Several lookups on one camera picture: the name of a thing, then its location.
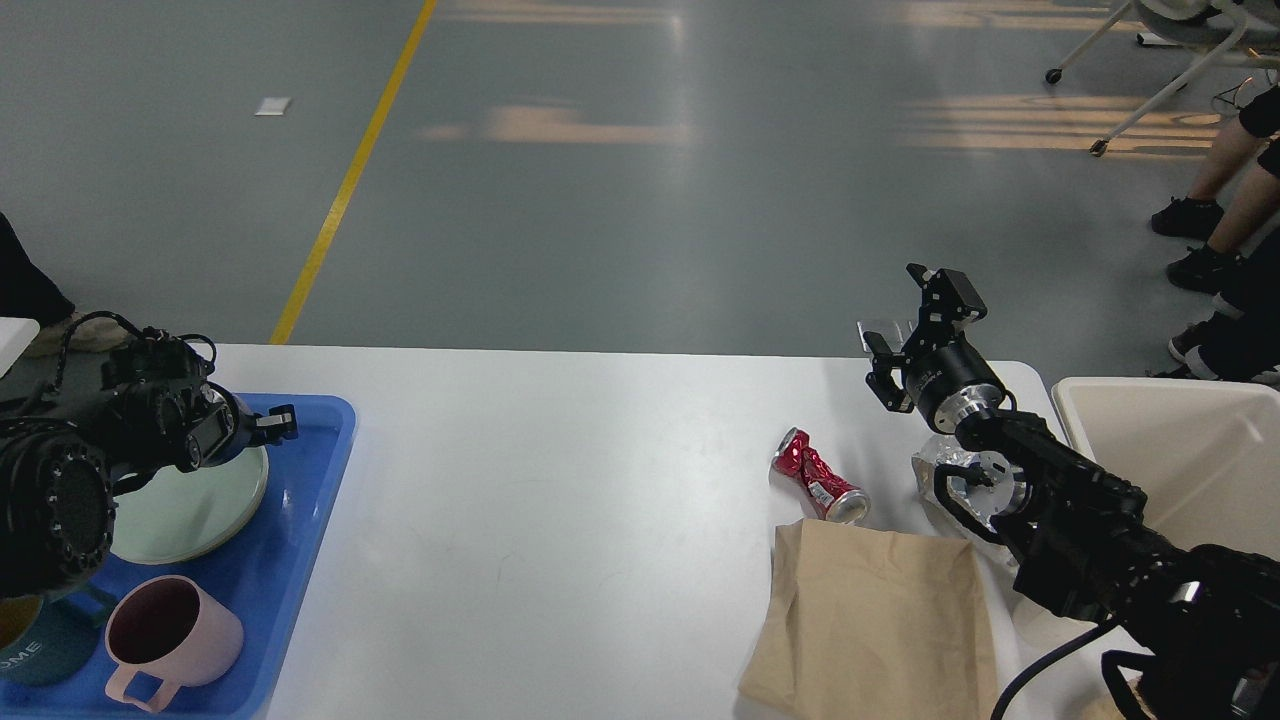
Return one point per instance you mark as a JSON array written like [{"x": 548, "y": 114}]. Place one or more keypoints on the clear plastic wrapper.
[{"x": 962, "y": 491}]

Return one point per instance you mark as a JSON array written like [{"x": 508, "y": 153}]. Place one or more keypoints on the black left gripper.
[{"x": 241, "y": 429}]

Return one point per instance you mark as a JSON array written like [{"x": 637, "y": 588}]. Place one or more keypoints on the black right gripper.
[{"x": 943, "y": 375}]

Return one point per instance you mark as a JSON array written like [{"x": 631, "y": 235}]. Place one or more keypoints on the dark teal mug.
[{"x": 44, "y": 642}]

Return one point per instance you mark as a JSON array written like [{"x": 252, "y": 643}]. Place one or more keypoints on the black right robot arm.
[{"x": 1206, "y": 618}]

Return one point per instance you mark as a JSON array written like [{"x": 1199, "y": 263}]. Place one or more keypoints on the crushed red soda can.
[{"x": 834, "y": 498}]

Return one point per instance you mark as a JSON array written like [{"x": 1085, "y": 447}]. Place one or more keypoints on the pink mug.
[{"x": 165, "y": 635}]

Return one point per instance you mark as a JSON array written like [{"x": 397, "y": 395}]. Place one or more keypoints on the beige plastic bin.
[{"x": 1205, "y": 452}]

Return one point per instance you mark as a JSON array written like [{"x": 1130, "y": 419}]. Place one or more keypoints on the white side table corner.
[{"x": 16, "y": 336}]

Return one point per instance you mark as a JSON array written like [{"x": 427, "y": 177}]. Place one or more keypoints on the green plate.
[{"x": 180, "y": 516}]

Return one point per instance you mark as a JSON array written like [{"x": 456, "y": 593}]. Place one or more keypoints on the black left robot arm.
[{"x": 66, "y": 459}]

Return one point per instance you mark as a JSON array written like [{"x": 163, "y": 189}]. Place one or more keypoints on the person in white shirt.
[{"x": 1235, "y": 191}]

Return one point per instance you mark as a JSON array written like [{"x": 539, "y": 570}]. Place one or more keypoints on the brown paper bag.
[{"x": 873, "y": 624}]

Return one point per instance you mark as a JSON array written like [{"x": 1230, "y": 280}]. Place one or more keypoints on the blue plastic tray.
[{"x": 261, "y": 574}]

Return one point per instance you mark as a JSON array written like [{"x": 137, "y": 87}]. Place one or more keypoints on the person at left edge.
[{"x": 27, "y": 292}]

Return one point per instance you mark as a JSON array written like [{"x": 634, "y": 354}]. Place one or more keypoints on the person in dark jeans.
[{"x": 1240, "y": 340}]

